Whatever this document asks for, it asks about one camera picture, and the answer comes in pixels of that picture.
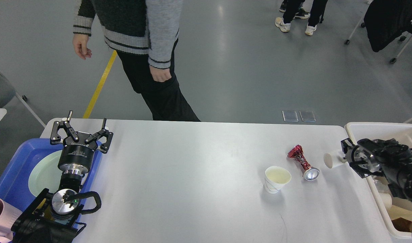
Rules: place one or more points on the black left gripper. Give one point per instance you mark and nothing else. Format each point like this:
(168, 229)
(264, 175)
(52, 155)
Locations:
(77, 157)

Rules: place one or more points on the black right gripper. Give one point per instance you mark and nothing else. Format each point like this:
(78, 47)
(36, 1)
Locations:
(361, 161)

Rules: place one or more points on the white paper cup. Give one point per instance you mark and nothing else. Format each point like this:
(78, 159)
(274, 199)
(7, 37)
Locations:
(334, 159)
(276, 178)

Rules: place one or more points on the green plate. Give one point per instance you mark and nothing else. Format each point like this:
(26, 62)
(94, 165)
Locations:
(46, 174)

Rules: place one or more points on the white foam container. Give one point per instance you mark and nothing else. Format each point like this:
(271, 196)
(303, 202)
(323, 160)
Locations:
(386, 199)

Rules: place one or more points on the brown paper bag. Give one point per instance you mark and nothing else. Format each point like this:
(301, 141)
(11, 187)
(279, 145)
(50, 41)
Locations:
(401, 218)

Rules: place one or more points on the pink ribbed mug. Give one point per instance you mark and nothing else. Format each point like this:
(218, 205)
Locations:
(8, 215)

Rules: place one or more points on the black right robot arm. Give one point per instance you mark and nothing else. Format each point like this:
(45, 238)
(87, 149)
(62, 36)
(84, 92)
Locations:
(386, 158)

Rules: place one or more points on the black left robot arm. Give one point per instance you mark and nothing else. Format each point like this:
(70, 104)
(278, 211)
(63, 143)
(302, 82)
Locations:
(53, 217)

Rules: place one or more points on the red snack wrapper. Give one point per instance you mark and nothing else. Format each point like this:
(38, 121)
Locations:
(310, 173)

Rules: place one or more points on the white plastic bin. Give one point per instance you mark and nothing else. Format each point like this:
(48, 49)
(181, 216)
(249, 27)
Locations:
(384, 131)

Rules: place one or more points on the right floor plate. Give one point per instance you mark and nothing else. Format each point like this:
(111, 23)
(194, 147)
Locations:
(307, 116)

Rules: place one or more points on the floor plate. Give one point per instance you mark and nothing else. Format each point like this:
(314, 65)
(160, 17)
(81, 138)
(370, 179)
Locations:
(307, 116)
(290, 116)

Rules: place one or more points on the left floor plate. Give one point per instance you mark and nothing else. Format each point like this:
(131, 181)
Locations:
(290, 116)

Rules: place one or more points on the chair with black jacket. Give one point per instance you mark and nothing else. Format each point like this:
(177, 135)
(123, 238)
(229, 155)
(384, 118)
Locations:
(384, 21)

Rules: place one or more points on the person in black trousers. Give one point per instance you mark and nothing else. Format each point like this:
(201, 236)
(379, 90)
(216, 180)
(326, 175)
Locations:
(294, 9)

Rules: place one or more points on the person with dark sneakers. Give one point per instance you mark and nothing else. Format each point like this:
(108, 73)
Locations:
(301, 13)

